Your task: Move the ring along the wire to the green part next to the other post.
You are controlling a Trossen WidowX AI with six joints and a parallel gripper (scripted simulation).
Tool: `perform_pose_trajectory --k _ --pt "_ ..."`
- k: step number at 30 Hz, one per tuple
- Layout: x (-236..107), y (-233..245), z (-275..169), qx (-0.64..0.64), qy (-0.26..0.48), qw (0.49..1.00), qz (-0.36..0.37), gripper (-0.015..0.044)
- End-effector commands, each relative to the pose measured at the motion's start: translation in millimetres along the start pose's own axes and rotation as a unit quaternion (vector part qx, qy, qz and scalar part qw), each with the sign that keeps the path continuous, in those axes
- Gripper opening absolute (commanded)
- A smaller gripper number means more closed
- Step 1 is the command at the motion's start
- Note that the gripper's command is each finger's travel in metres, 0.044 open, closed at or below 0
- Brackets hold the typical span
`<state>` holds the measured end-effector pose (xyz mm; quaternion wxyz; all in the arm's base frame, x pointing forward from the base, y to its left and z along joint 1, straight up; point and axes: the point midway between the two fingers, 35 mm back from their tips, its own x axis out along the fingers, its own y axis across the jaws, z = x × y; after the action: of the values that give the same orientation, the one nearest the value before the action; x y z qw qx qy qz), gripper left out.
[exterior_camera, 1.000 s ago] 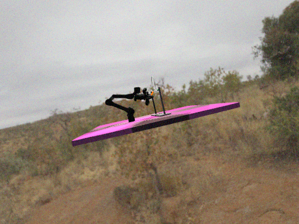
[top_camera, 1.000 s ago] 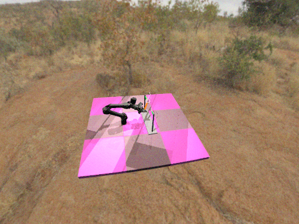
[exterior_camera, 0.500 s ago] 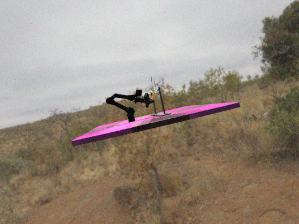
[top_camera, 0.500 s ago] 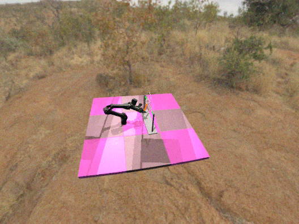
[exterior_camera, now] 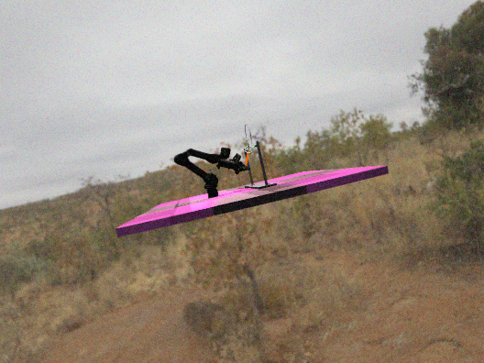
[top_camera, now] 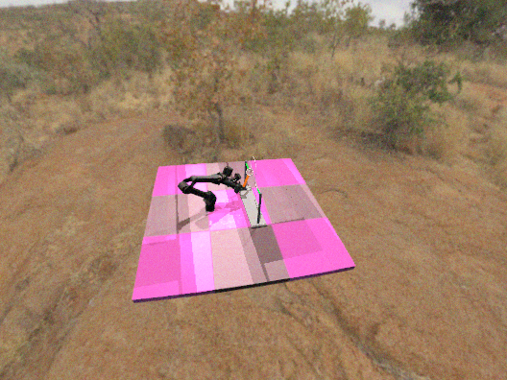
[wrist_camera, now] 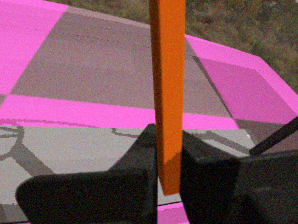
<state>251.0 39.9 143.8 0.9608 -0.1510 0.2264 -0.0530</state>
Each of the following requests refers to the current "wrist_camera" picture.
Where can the orange handle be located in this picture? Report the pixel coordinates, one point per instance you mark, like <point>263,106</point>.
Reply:
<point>167,26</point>

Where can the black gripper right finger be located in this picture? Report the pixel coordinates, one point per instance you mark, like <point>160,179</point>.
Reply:
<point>214,183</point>

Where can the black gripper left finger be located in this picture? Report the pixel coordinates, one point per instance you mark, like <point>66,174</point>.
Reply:
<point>128,191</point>

